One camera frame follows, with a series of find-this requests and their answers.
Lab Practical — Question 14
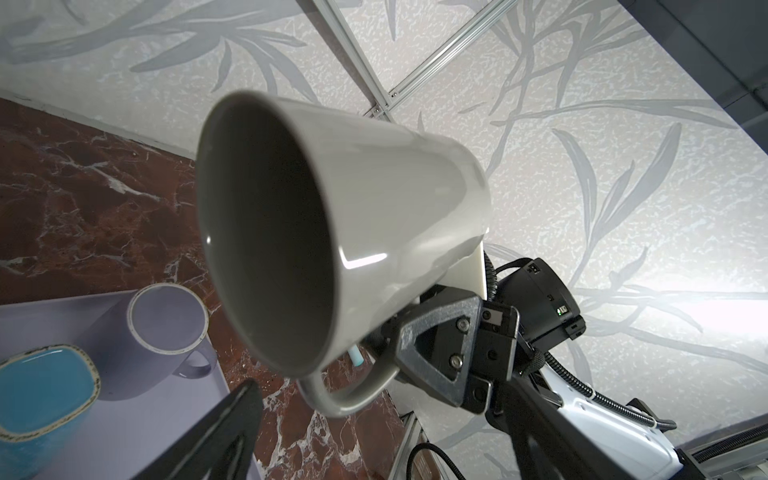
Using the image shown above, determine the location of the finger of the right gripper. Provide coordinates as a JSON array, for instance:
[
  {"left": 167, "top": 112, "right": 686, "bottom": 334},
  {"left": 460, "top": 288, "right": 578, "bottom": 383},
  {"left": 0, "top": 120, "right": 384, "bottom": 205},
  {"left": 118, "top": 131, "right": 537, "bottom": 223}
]
[{"left": 381, "top": 287, "right": 483, "bottom": 407}]

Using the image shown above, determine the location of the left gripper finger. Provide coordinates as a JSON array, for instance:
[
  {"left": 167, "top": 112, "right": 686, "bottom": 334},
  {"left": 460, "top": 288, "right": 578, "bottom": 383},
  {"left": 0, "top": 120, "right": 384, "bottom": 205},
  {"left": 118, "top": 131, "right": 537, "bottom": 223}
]
[{"left": 136, "top": 379, "right": 263, "bottom": 479}]

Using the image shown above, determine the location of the lavender plastic tray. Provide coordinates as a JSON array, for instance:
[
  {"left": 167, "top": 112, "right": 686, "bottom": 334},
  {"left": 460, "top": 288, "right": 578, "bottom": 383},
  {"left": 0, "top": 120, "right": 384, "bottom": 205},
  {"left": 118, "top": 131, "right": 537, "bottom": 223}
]
[{"left": 1, "top": 291, "right": 229, "bottom": 479}]

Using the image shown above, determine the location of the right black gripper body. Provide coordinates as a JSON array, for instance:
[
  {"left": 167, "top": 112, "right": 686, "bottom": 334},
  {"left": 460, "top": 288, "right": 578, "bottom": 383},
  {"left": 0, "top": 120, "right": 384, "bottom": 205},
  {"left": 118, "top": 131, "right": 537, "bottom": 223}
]
[{"left": 473, "top": 302, "right": 520, "bottom": 414}]

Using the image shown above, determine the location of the blue dotted square mug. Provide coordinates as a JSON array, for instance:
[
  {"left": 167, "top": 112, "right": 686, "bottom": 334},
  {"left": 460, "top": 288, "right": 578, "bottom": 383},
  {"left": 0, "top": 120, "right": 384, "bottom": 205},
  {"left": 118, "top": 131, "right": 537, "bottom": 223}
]
[{"left": 1, "top": 344, "right": 101, "bottom": 479}]

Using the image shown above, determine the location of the grey mug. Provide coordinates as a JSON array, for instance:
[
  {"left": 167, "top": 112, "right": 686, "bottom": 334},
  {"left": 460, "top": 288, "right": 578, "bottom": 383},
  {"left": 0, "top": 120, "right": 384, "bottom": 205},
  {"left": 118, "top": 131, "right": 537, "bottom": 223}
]
[{"left": 195, "top": 91, "right": 491, "bottom": 417}]

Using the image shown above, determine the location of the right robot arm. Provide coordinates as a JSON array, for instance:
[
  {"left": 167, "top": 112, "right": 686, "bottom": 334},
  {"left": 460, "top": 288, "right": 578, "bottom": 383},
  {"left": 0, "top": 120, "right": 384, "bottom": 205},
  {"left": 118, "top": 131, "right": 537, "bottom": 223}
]
[{"left": 372, "top": 258, "right": 767, "bottom": 479}]

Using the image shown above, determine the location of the lavender mug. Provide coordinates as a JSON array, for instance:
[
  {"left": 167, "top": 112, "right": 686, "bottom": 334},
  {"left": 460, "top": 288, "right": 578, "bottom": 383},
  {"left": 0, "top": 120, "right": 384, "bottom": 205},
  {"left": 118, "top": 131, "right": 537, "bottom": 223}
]
[{"left": 76, "top": 283, "right": 217, "bottom": 401}]

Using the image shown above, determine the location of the aluminium frame rail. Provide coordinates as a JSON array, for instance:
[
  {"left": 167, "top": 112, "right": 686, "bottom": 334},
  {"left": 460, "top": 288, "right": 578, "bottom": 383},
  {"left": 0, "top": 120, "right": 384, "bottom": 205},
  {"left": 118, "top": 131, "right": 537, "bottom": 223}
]
[{"left": 302, "top": 0, "right": 515, "bottom": 121}]

